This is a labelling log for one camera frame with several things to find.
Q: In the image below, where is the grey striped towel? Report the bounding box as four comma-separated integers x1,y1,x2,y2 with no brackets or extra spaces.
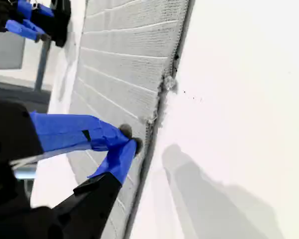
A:
67,0,196,239

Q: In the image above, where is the grey metal bar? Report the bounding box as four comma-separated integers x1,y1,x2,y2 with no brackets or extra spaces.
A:
34,37,52,92

